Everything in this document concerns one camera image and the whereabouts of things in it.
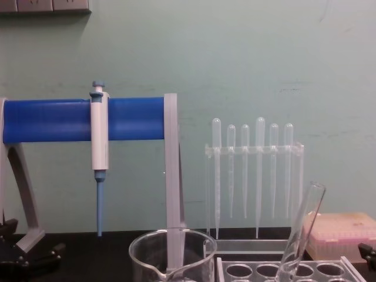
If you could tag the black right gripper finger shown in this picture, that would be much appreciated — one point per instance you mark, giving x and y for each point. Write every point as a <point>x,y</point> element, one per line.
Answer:
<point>368,252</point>

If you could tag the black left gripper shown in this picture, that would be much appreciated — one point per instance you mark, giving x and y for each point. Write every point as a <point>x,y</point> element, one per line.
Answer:
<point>10,268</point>

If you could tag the clear acrylic test tube rack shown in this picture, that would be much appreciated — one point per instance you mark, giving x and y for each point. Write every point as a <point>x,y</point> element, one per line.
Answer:
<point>346,265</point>

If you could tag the pipette tip box pink tips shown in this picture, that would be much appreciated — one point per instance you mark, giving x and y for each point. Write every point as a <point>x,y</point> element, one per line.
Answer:
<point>337,232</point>

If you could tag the clear glass test tube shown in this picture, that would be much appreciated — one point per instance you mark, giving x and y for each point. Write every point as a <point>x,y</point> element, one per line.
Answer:
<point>305,223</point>

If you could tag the clear glass beaker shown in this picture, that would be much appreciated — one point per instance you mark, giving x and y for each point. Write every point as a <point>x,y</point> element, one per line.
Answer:
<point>141,258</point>

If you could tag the blue and grey pipette stand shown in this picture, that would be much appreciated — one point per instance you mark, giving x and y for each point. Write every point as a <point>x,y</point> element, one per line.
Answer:
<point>53,120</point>

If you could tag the clear acrylic dropper rack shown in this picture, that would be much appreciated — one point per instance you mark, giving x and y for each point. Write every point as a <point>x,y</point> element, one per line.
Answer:
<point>297,148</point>

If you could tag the white and blue micropipette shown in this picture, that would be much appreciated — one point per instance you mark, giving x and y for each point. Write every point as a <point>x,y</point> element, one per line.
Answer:
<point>99,138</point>

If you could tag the grey wall socket panel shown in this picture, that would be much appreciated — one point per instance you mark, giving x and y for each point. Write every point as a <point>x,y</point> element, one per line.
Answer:
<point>44,5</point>

